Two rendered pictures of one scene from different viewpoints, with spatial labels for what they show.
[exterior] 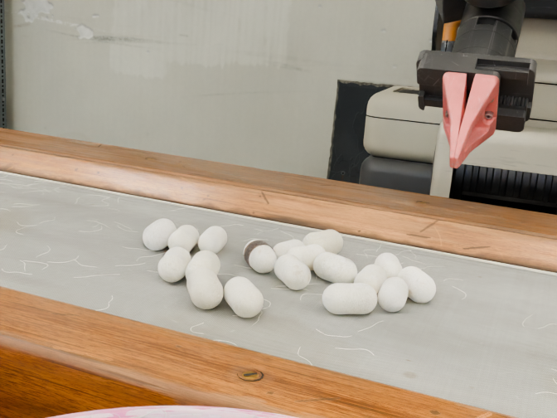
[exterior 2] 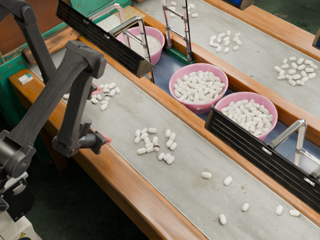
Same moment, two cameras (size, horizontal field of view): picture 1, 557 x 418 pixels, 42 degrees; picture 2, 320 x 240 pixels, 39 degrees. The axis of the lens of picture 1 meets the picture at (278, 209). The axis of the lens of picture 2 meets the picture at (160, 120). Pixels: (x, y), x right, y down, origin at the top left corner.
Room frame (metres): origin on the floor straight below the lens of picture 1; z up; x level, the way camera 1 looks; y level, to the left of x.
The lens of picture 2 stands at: (1.43, 0.73, 2.19)
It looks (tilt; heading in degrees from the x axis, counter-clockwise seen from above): 48 degrees down; 217
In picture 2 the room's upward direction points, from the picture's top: 11 degrees counter-clockwise
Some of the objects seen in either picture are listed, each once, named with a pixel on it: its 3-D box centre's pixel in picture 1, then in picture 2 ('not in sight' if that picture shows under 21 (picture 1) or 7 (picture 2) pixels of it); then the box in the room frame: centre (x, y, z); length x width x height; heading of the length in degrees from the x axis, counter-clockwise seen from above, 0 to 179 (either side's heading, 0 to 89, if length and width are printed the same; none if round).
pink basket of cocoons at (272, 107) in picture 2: not in sight; (244, 122); (0.22, 0.28, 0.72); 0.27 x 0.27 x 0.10
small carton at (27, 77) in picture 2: not in sight; (25, 78); (0.41, -0.78, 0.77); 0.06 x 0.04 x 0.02; 159
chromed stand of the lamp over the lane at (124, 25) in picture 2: not in sight; (123, 57); (0.22, -0.30, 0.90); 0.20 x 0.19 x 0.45; 69
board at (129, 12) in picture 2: not in sight; (113, 25); (-0.11, -0.60, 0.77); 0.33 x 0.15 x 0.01; 159
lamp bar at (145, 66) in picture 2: not in sight; (99, 33); (0.29, -0.34, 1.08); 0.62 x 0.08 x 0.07; 69
